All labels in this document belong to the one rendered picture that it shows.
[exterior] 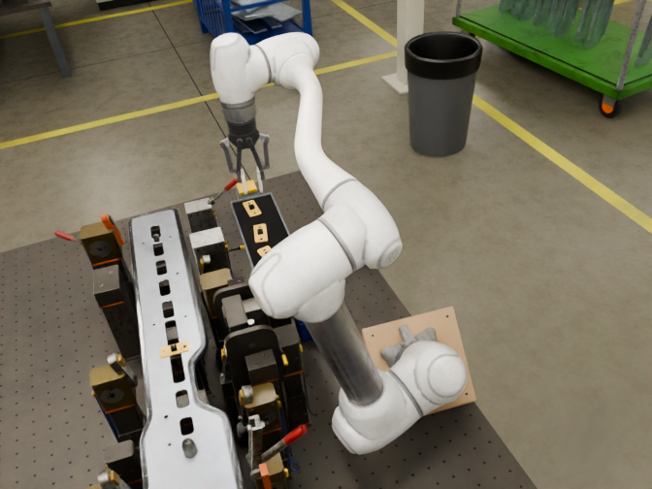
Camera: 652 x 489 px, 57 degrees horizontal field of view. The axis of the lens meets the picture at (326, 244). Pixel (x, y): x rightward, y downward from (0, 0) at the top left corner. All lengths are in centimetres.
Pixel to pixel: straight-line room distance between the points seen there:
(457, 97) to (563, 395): 207
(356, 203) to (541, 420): 182
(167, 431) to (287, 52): 99
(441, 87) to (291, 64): 259
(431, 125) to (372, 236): 307
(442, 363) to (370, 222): 56
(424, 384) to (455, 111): 281
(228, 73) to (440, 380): 93
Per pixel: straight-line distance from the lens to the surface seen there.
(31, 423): 220
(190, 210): 218
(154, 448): 161
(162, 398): 169
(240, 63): 153
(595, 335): 324
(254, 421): 132
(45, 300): 260
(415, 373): 165
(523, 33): 567
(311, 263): 117
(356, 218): 121
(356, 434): 164
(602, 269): 360
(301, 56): 158
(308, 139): 138
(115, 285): 201
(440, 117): 419
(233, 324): 155
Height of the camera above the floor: 229
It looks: 40 degrees down
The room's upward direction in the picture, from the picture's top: 5 degrees counter-clockwise
